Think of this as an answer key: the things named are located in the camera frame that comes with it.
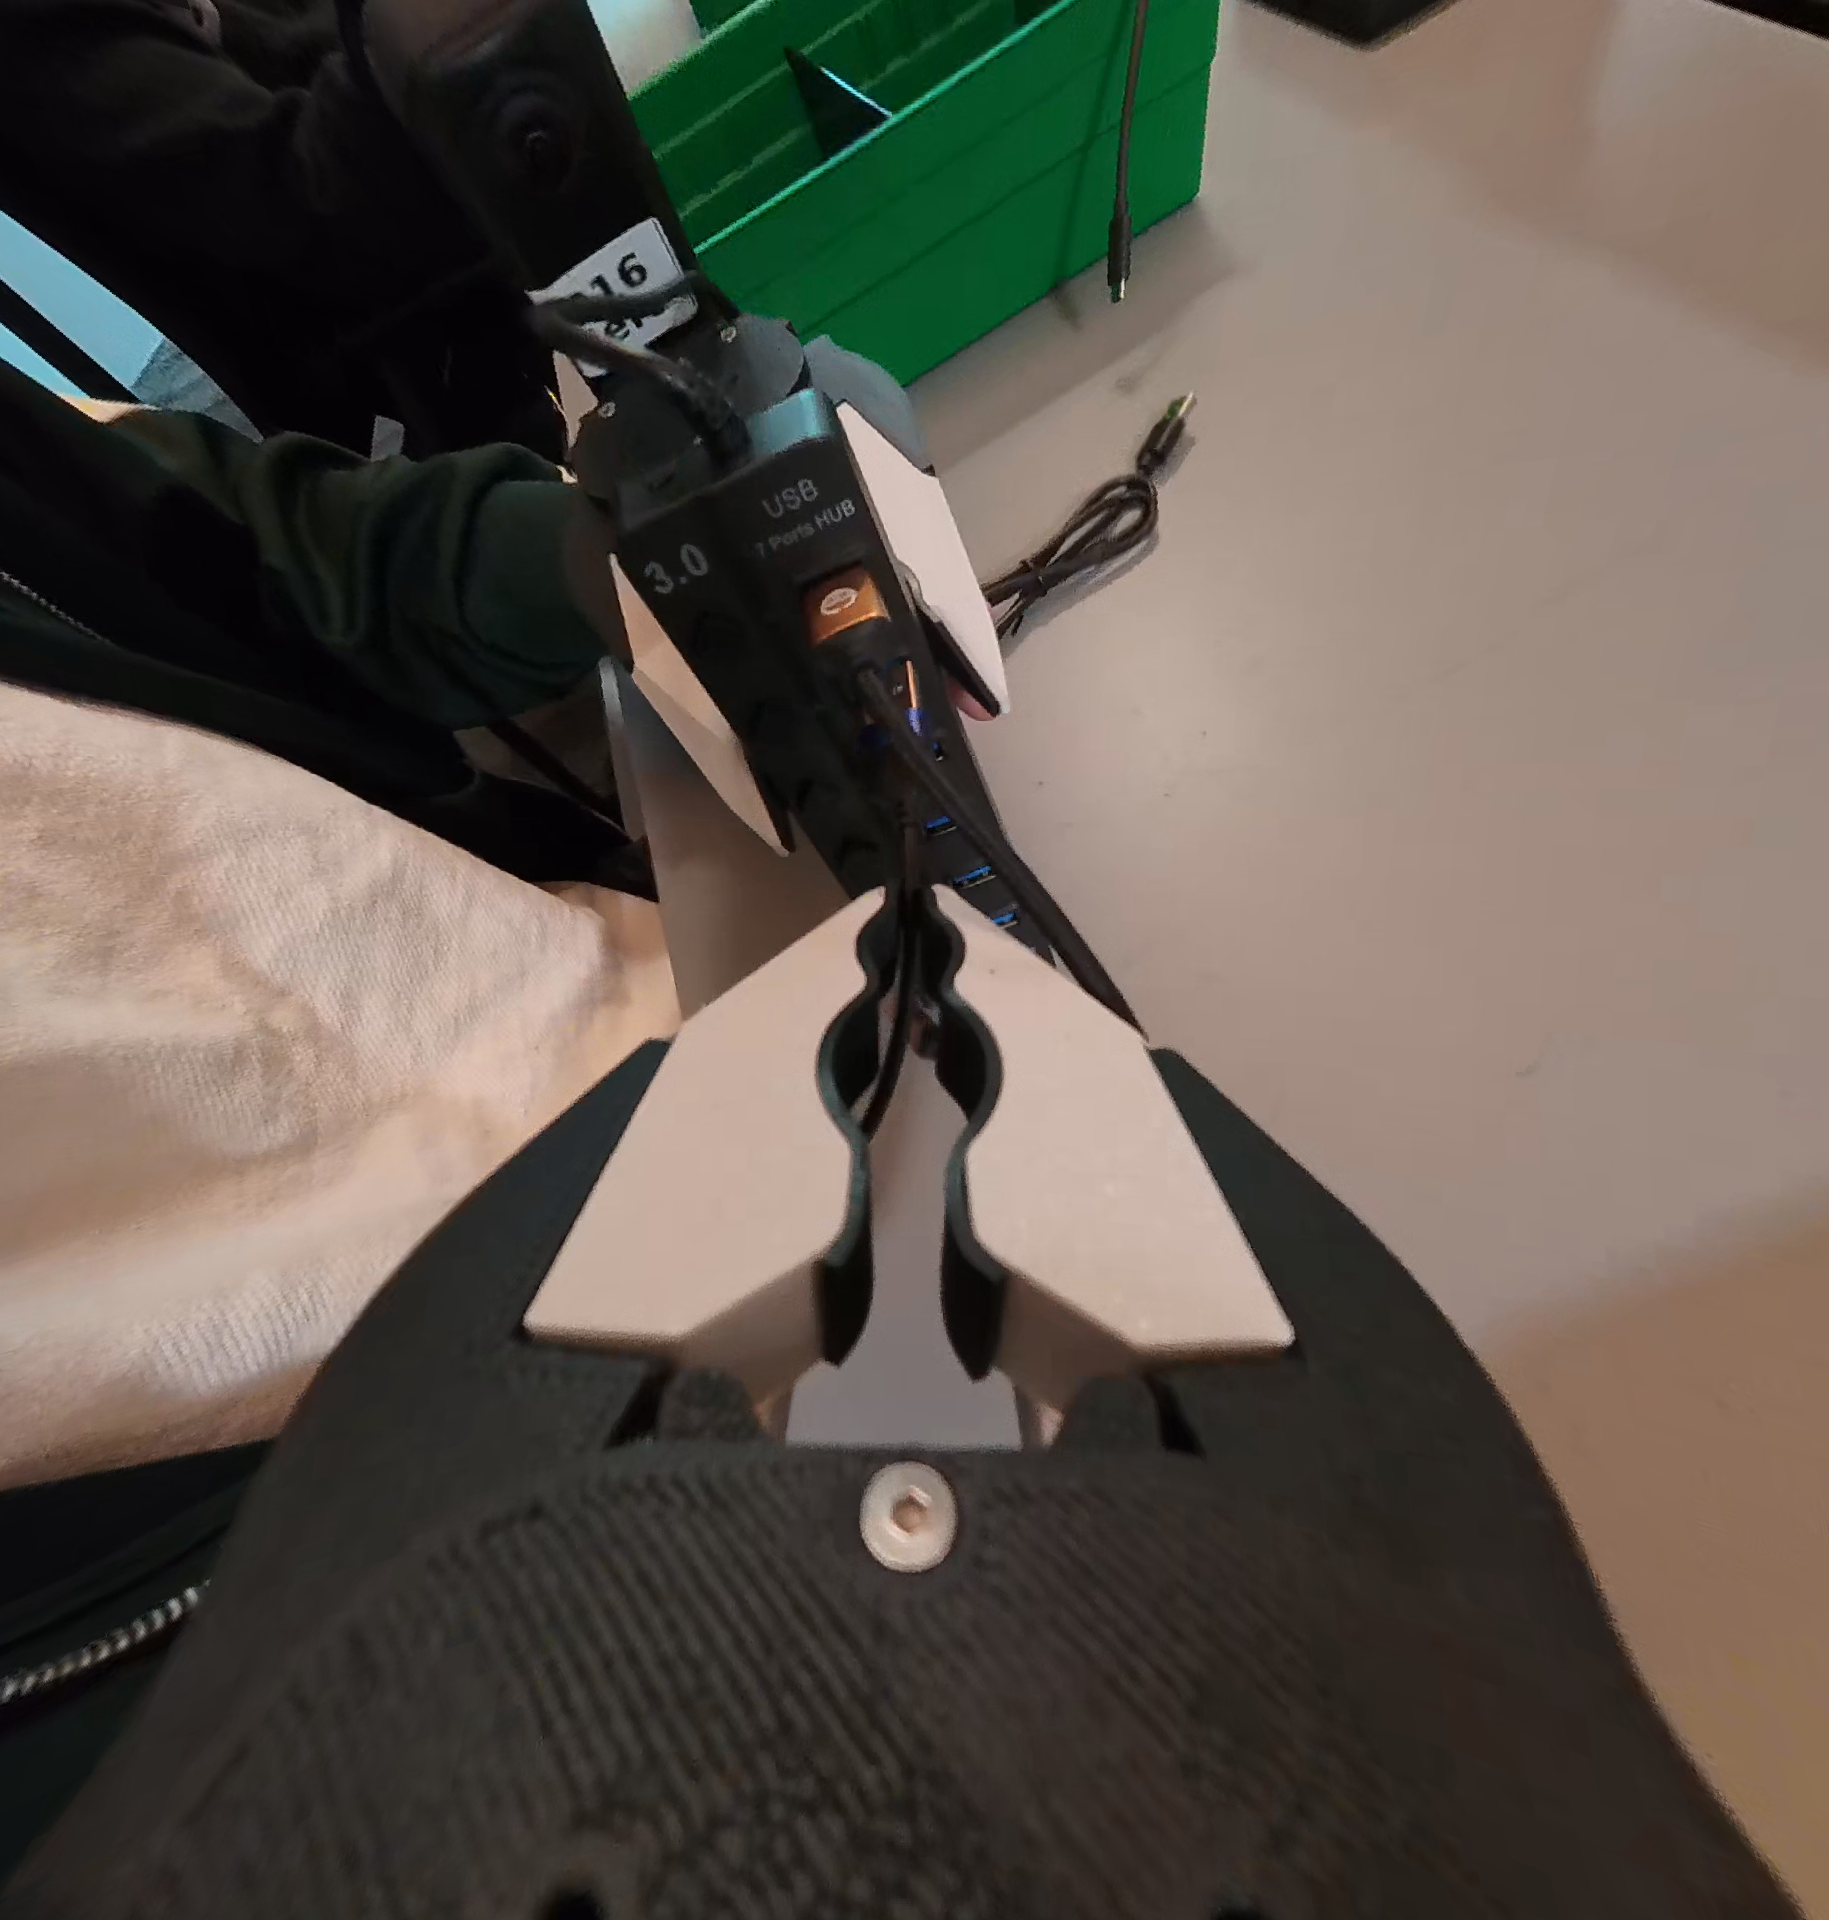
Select black bundled cable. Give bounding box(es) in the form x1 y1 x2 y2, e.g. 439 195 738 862
986 393 1200 639

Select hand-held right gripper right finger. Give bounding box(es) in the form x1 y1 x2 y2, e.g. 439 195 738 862
932 896 1297 1449

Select black cable orange plugs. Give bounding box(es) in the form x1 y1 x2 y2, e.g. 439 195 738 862
800 568 1147 1042

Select black divider in bin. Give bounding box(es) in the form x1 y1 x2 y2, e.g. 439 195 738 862
785 45 900 151

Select black cable blue plugs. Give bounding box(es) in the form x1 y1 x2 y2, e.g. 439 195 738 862
854 656 939 1147

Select grey desk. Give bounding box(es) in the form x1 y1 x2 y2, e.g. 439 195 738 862
614 0 1829 1920

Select black USB hub with cable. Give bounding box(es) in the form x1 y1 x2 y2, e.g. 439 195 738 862
528 292 752 470

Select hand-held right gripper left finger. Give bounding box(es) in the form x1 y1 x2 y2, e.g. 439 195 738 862
519 896 906 1444

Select thin black cable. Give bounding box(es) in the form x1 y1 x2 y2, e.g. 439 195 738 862
1107 0 1155 304

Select long black multiport hub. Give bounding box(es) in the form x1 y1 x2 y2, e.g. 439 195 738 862
610 387 1141 1040

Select green plastic bin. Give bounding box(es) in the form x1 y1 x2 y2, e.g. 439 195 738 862
626 0 1222 393

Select person's left forearm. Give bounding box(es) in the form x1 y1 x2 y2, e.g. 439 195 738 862
238 435 623 730

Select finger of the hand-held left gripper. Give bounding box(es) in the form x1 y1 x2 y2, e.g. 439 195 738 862
610 555 794 859
841 403 1013 730

